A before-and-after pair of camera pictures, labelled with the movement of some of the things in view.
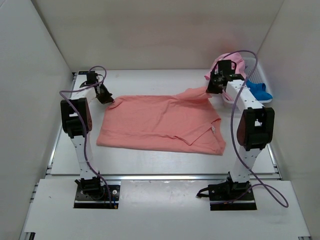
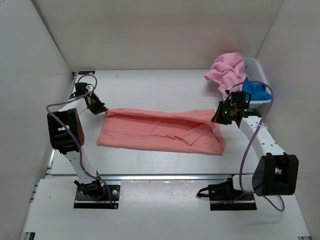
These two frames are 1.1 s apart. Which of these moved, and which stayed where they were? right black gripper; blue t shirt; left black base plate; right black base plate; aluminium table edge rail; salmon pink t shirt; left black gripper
Moved: right black gripper; left black gripper; salmon pink t shirt
Stayed: blue t shirt; aluminium table edge rail; left black base plate; right black base plate
